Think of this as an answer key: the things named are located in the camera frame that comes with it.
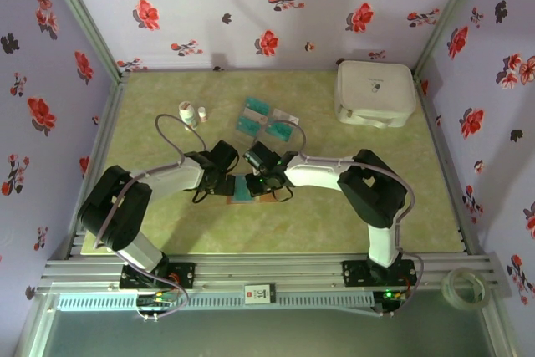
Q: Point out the brown leather card holder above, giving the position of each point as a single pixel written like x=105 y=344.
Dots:
x=264 y=198

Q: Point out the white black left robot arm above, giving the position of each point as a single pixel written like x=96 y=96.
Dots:
x=175 y=177

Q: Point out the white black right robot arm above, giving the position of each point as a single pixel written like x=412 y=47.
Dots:
x=317 y=171

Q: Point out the grey bank card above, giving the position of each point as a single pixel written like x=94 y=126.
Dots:
x=251 y=114
x=285 y=114

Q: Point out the small white pill bottle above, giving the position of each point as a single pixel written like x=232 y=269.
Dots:
x=202 y=115

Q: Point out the large white pill bottle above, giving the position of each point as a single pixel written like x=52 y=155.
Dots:
x=188 y=114

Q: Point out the white label red square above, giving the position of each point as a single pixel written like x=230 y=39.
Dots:
x=259 y=295

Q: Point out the white zip medicine case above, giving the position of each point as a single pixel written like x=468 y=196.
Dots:
x=374 y=89

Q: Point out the grey metal panel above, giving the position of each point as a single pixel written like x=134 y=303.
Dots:
x=267 y=336

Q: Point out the circuit board with green light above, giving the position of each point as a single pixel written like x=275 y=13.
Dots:
x=388 y=296

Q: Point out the clear tape roll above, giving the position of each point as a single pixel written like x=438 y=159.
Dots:
x=446 y=292

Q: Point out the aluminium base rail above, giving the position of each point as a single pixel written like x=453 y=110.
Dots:
x=267 y=275

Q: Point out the aluminium table side rail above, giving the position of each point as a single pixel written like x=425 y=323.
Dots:
x=106 y=123
x=448 y=164

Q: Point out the aluminium frame post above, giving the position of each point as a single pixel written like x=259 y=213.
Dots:
x=85 y=18
x=447 y=18

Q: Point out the aluminium frame leg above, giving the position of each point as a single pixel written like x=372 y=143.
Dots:
x=37 y=327
x=501 y=332

